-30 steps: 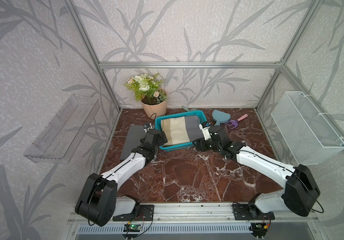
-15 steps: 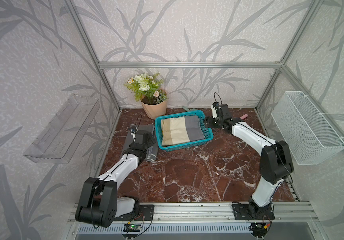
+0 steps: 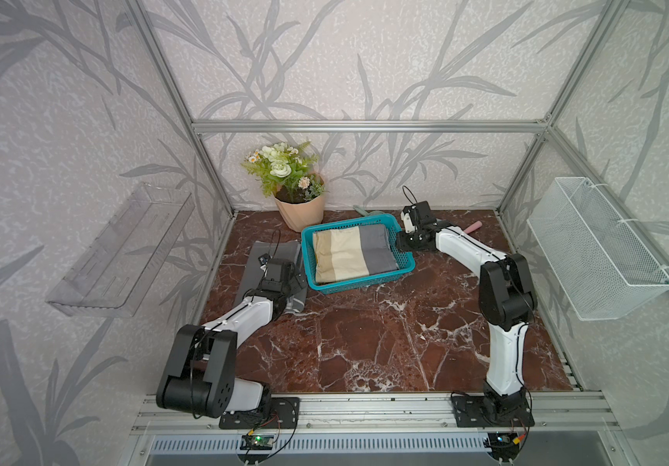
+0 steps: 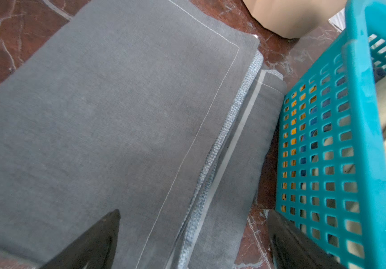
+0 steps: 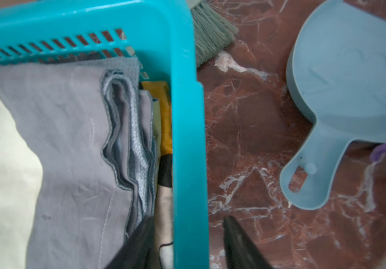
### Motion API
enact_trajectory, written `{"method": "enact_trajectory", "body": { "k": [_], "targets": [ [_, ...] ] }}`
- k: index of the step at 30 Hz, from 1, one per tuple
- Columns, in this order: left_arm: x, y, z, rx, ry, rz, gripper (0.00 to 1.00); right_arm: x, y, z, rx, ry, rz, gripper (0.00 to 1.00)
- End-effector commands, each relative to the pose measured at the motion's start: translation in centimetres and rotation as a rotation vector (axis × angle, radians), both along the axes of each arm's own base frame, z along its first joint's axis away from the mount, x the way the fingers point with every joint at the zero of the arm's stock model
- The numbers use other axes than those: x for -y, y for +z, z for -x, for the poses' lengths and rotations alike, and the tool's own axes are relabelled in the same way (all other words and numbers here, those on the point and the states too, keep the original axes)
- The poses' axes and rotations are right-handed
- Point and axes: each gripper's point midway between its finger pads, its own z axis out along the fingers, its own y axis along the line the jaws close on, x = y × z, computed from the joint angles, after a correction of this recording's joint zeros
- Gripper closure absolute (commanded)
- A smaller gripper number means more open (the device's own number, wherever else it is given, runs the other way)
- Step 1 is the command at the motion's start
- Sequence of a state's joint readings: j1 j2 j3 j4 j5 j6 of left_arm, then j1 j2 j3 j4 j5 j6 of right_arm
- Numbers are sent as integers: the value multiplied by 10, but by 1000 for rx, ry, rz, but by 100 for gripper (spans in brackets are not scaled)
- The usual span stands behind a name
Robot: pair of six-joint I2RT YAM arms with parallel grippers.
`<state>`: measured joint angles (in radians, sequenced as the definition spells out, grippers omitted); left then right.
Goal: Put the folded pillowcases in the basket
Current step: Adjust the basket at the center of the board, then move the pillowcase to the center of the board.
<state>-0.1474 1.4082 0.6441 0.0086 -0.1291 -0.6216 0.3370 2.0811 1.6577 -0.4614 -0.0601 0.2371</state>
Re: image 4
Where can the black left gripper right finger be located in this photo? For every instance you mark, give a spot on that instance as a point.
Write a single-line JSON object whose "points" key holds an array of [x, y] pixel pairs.
{"points": [[292, 249]]}

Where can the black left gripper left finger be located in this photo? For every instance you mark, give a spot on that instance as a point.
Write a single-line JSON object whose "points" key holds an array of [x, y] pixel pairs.
{"points": [[94, 249]]}

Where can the teal plastic basket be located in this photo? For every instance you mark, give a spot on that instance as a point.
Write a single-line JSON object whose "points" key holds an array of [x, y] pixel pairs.
{"points": [[331, 165]]}

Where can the plain grey folded pillowcase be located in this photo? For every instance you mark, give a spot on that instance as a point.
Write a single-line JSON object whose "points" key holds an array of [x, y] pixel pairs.
{"points": [[150, 113]]}

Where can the potted artificial flower plant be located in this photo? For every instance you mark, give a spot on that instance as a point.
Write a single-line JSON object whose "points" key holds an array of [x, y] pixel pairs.
{"points": [[292, 19]]}

